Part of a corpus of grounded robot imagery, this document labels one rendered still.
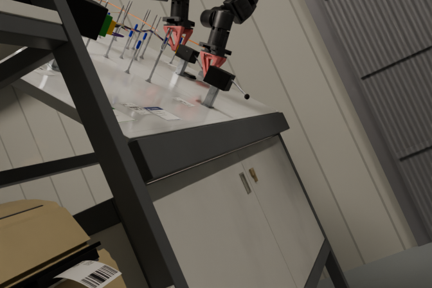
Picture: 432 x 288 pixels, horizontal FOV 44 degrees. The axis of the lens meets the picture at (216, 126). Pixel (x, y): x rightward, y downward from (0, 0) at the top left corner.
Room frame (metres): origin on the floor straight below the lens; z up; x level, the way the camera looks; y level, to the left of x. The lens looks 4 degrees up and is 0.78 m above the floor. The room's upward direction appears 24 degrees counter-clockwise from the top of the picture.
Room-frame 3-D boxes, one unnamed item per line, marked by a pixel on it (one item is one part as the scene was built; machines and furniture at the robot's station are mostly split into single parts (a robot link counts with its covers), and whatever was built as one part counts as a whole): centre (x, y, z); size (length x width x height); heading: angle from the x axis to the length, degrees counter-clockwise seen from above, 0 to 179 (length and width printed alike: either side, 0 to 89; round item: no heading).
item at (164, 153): (1.37, -0.03, 0.83); 1.18 x 0.05 x 0.06; 163
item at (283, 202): (1.64, -0.10, 0.60); 0.55 x 0.03 x 0.39; 163
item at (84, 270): (0.59, 0.19, 0.73); 0.06 x 0.05 x 0.03; 166
